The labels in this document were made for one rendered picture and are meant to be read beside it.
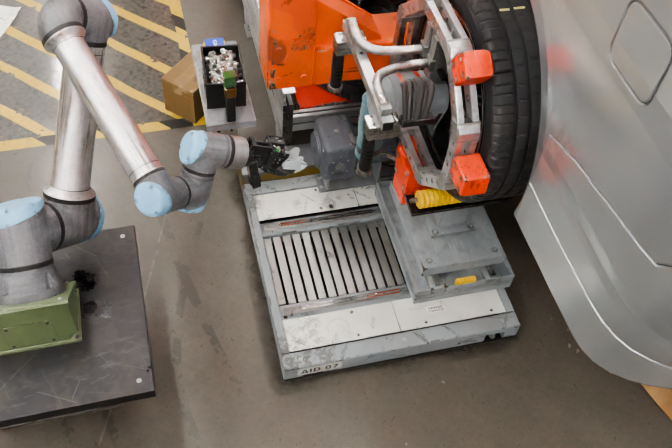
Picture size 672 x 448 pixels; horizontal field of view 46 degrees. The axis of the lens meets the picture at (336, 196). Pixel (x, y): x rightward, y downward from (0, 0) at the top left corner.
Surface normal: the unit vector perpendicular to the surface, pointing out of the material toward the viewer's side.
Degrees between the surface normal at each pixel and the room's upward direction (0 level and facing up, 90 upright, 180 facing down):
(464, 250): 0
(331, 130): 0
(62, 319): 90
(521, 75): 42
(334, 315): 0
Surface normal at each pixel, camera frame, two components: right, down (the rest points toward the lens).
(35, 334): 0.25, 0.76
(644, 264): -0.94, 0.21
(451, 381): 0.07, -0.63
